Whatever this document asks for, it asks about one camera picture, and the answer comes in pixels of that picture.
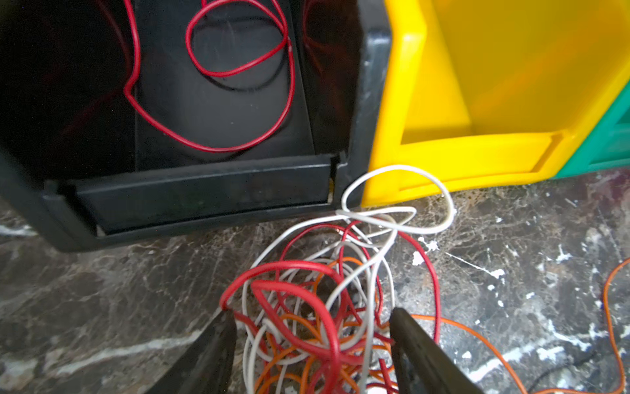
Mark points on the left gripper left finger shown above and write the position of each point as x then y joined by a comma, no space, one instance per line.
207,364

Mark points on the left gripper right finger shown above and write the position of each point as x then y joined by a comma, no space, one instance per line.
420,365

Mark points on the black plastic bin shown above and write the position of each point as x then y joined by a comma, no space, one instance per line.
127,120

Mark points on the yellow plastic bin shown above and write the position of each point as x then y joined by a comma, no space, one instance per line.
498,93

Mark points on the green plastic bin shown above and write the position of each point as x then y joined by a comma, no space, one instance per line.
607,146

